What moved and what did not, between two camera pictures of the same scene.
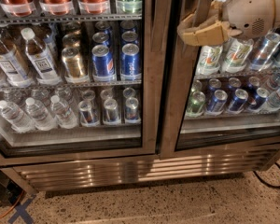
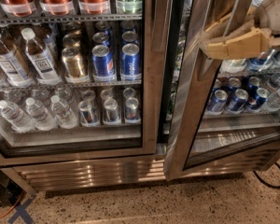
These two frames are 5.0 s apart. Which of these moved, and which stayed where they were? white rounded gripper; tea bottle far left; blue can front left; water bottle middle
Moved: white rounded gripper
Stayed: tea bottle far left; water bottle middle; blue can front left
